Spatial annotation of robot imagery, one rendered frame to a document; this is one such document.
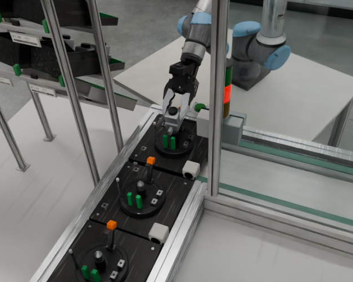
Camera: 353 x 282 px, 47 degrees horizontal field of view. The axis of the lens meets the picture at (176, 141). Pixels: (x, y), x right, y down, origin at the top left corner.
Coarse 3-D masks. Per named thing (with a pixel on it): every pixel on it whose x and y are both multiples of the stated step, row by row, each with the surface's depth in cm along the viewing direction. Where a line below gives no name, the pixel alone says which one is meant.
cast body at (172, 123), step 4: (168, 108) 131; (172, 108) 129; (176, 108) 129; (168, 112) 130; (172, 112) 128; (176, 112) 129; (164, 116) 129; (168, 116) 129; (172, 116) 128; (176, 116) 128; (168, 120) 130; (172, 120) 129; (176, 120) 128; (168, 124) 131; (172, 124) 130; (176, 124) 130; (180, 124) 133; (168, 128) 133; (172, 128) 131; (176, 128) 131; (168, 132) 131; (172, 132) 132
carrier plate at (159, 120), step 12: (156, 120) 148; (192, 132) 143; (144, 144) 140; (204, 144) 139; (132, 156) 136; (144, 156) 136; (156, 156) 135; (192, 156) 135; (204, 156) 135; (156, 168) 133; (168, 168) 131; (180, 168) 131
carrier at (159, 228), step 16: (128, 176) 130; (144, 176) 129; (160, 176) 129; (176, 176) 129; (112, 192) 125; (128, 192) 116; (144, 192) 119; (160, 192) 120; (176, 192) 124; (96, 208) 121; (112, 208) 121; (128, 208) 118; (144, 208) 118; (160, 208) 119; (176, 208) 120; (128, 224) 117; (144, 224) 116; (160, 224) 114; (160, 240) 111
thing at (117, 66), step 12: (36, 48) 113; (48, 48) 111; (36, 60) 115; (48, 60) 112; (72, 60) 112; (84, 60) 116; (96, 60) 121; (48, 72) 114; (60, 72) 111; (72, 72) 114; (84, 72) 118; (96, 72) 123
